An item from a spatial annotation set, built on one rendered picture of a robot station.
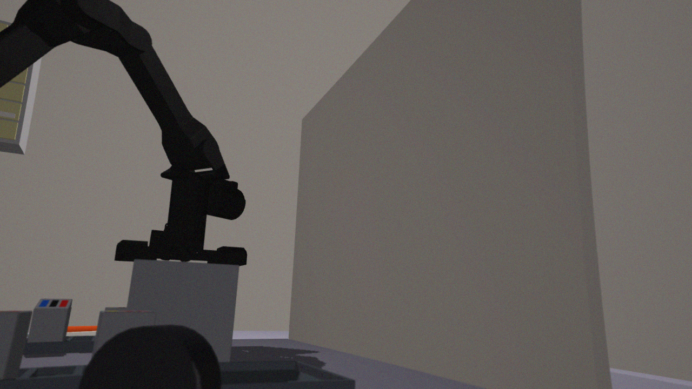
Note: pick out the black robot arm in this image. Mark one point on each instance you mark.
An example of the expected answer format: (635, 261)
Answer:
(41, 25)

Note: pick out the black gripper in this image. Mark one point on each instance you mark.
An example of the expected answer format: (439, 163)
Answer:
(185, 230)

